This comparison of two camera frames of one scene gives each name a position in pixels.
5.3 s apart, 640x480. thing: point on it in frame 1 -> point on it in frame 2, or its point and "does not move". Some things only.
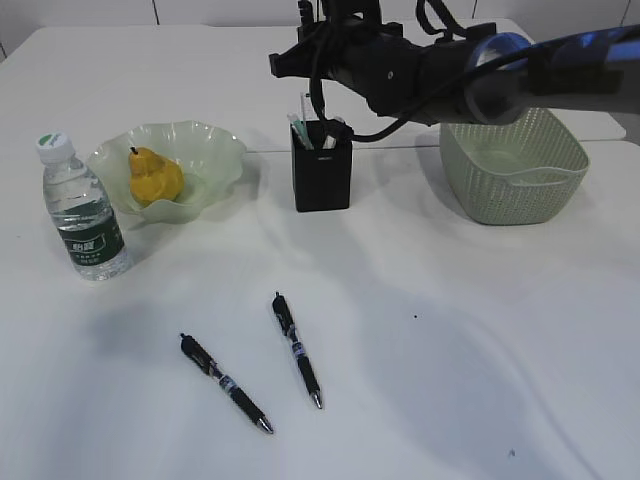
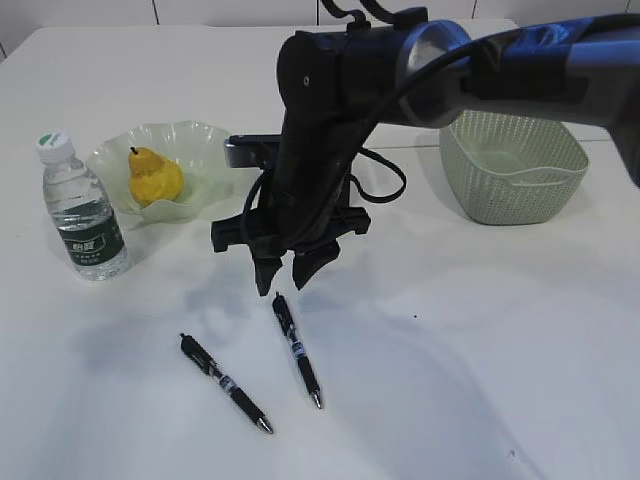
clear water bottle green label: (88, 227) does not move
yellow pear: (152, 177) does not move
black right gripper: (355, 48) -> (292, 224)
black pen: (287, 325) does not move
